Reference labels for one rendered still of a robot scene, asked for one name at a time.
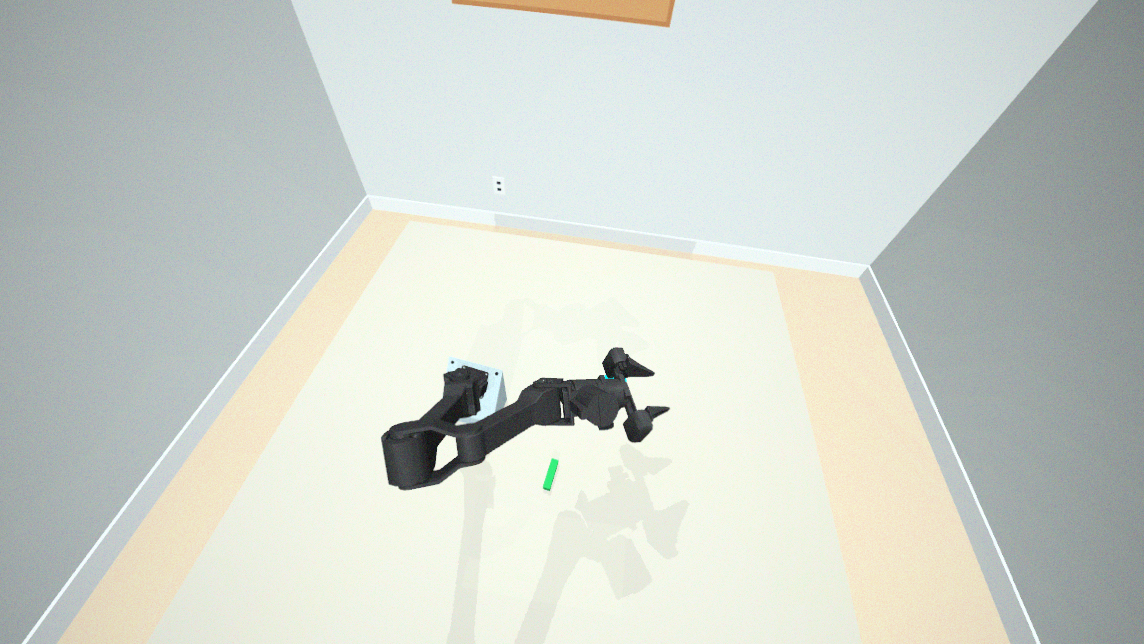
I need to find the green rectangular post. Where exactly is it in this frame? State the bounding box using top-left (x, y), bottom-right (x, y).
top-left (543, 458), bottom-right (559, 491)

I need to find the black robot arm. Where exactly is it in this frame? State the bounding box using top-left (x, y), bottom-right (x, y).
top-left (381, 365), bottom-right (619, 491)

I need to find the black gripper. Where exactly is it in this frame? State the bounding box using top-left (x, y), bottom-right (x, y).
top-left (594, 347), bottom-right (670, 443)

